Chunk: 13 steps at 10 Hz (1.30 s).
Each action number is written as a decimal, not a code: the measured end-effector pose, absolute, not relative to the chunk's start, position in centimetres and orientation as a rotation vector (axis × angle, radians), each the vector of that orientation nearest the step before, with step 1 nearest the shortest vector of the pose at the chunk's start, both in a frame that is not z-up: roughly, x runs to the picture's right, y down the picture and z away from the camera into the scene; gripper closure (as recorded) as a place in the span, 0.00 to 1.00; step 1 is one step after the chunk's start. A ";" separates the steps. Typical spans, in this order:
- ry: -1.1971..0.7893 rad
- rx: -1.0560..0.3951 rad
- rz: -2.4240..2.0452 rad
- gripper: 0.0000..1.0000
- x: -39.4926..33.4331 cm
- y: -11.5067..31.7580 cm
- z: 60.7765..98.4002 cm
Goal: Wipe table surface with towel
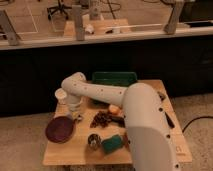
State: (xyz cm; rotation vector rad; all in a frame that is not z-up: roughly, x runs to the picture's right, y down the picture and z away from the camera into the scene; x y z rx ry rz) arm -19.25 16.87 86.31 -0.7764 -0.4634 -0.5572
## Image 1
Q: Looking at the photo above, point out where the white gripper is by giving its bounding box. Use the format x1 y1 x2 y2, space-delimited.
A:
67 96 82 119

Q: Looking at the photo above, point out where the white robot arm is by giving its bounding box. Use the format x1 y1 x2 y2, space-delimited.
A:
61 72 181 171

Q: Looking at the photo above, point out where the white paper cup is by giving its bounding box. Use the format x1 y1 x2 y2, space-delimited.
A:
55 88 67 105

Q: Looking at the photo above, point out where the dark red round plate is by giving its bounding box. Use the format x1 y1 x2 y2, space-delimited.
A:
45 116 74 143

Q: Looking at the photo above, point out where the orange fruit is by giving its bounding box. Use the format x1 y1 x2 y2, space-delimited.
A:
108 105 120 115

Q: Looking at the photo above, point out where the small metal cup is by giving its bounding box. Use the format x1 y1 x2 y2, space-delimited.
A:
88 134 101 150

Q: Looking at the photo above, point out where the green plastic bin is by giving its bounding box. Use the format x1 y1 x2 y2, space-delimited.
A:
92 72 137 87

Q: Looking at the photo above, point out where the green sponge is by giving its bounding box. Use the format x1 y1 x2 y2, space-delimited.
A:
101 135 123 154

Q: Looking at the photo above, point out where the black office chair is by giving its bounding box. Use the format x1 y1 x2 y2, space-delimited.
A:
47 0 71 20

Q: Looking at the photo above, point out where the black handled tool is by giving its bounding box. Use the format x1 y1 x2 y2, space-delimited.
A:
111 116 125 127

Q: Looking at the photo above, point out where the black floor cable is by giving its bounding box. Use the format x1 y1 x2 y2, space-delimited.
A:
182 115 213 133

